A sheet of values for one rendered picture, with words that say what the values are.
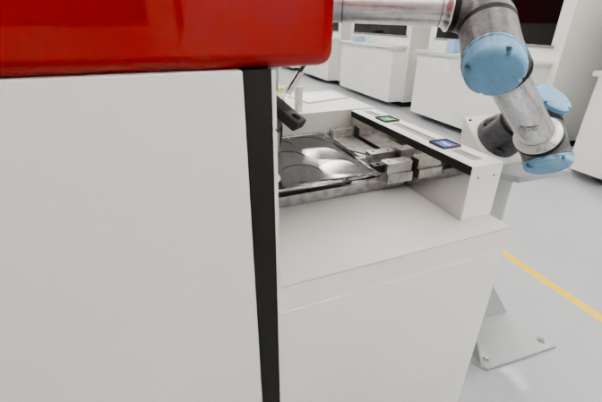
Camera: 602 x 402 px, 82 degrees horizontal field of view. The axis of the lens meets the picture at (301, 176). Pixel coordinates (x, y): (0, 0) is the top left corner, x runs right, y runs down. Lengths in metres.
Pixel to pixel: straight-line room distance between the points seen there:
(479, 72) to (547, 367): 1.34
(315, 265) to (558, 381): 1.31
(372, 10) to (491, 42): 0.26
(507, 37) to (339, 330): 0.67
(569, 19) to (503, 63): 3.34
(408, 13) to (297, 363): 0.79
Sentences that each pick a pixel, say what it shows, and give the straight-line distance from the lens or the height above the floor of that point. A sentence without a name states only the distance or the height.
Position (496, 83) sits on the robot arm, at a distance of 0.83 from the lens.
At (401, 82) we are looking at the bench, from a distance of 5.76.
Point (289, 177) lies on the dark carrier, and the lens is 0.85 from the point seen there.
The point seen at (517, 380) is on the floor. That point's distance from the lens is 1.75.
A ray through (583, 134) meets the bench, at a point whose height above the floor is 0.39.
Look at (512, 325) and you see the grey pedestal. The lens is 1.93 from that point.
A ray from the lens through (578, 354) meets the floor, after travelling 1.97.
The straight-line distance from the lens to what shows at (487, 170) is 0.89.
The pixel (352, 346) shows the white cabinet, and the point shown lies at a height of 0.60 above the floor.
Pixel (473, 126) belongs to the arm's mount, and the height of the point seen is 0.93.
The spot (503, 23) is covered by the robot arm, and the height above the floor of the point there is 1.25.
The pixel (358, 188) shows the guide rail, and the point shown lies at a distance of 0.95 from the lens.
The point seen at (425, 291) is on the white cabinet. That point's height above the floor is 0.70.
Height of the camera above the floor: 1.25
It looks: 24 degrees down
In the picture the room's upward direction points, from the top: 1 degrees clockwise
